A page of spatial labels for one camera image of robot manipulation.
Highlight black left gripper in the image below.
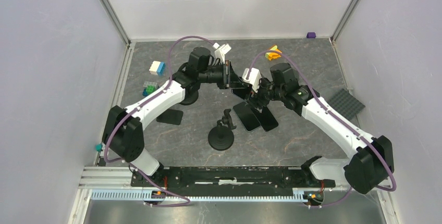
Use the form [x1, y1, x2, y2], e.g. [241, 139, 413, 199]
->
[199, 60, 247, 90]

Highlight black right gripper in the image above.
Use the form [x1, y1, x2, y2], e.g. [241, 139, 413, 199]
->
[244, 76, 285, 113]

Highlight black front phone stand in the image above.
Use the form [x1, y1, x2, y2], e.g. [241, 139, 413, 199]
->
[179, 90, 199, 106]

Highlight black phone stand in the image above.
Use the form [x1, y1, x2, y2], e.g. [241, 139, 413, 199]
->
[179, 90, 199, 106]
[207, 109, 237, 151]

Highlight dark blue edged phone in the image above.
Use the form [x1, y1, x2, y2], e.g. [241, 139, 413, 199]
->
[231, 89, 250, 101]

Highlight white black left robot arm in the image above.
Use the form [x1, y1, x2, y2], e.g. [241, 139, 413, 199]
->
[102, 44, 244, 186]

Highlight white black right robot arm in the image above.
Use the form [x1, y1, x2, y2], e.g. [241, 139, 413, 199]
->
[242, 63, 396, 194]

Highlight black flat phone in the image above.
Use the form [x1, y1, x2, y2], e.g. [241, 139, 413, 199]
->
[233, 102, 261, 132]

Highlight dark grey phone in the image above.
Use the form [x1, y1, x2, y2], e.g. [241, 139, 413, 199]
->
[252, 107, 279, 132]

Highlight black folding desk stand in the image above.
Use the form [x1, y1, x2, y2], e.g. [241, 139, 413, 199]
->
[156, 109, 183, 126]

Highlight yellow orange toy block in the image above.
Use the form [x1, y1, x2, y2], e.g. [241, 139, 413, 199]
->
[265, 45, 281, 61]

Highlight purple small block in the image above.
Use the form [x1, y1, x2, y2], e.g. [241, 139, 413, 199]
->
[306, 32, 316, 39]

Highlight grey studded baseplate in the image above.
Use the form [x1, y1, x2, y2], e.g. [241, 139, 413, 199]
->
[327, 89, 365, 121]

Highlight white blue toy block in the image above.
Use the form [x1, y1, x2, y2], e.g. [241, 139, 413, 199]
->
[149, 61, 166, 76]

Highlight green blue toy bricks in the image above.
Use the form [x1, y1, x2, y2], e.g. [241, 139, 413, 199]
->
[142, 81, 159, 96]

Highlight teal small clip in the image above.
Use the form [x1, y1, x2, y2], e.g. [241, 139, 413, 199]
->
[94, 143, 103, 153]

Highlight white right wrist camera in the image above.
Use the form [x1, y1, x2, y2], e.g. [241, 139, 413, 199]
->
[242, 68, 262, 92]

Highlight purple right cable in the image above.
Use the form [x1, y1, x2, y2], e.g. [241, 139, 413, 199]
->
[245, 49, 398, 209]

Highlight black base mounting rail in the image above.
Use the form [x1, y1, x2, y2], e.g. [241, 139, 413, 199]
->
[151, 166, 336, 196]

